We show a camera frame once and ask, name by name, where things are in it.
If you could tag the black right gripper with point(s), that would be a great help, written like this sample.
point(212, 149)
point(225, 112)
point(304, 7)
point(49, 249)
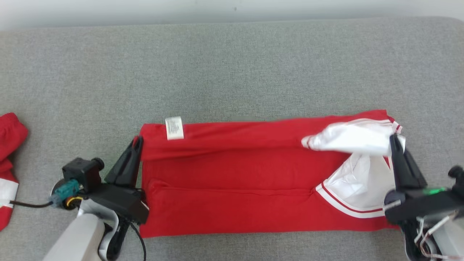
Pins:
point(424, 204)

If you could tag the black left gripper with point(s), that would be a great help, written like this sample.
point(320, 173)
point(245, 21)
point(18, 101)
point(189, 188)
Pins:
point(123, 203)

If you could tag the red Bulls basketball jersey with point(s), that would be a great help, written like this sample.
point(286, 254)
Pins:
point(235, 192)

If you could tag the red white basketball shorts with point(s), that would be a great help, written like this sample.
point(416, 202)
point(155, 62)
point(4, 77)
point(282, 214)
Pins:
point(11, 134)

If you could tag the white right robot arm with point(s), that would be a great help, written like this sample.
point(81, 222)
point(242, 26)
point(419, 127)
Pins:
point(447, 235)

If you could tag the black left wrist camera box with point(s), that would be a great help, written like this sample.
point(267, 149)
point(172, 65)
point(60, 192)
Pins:
point(81, 172)

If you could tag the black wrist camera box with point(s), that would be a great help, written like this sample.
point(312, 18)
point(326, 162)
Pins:
point(81, 172)
point(458, 179)

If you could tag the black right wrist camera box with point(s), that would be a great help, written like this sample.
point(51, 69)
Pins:
point(458, 179)

